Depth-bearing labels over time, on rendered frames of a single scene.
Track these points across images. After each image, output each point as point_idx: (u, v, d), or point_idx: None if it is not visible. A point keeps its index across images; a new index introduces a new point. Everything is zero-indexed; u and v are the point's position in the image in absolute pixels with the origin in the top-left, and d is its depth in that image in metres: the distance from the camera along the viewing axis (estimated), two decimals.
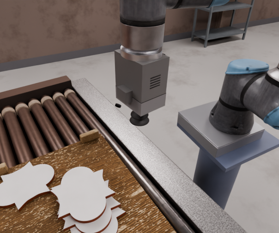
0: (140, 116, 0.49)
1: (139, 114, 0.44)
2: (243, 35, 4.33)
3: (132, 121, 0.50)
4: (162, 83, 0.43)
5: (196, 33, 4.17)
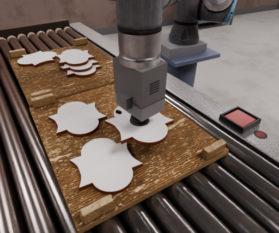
0: None
1: (140, 120, 0.45)
2: (231, 21, 4.65)
3: (132, 122, 0.50)
4: (161, 88, 0.44)
5: None
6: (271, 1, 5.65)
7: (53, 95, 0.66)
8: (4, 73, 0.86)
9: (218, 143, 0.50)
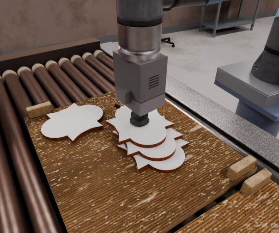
0: (140, 116, 0.49)
1: (138, 114, 0.44)
2: (252, 26, 4.29)
3: (132, 121, 0.50)
4: (161, 83, 0.43)
5: (204, 23, 4.13)
6: None
7: None
8: (19, 153, 0.50)
9: None
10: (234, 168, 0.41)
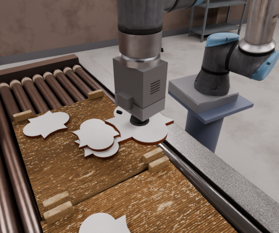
0: None
1: (141, 119, 0.45)
2: (239, 31, 4.51)
3: (132, 122, 0.50)
4: (162, 88, 0.44)
5: (193, 29, 4.35)
6: None
7: (72, 205, 0.51)
8: (7, 147, 0.72)
9: None
10: (145, 156, 0.63)
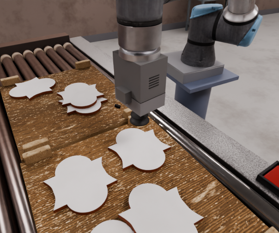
0: (140, 116, 0.49)
1: (138, 114, 0.44)
2: None
3: (132, 121, 0.50)
4: (161, 83, 0.43)
5: (190, 23, 4.37)
6: (275, 4, 5.53)
7: (50, 148, 0.53)
8: None
9: None
10: (125, 110, 0.65)
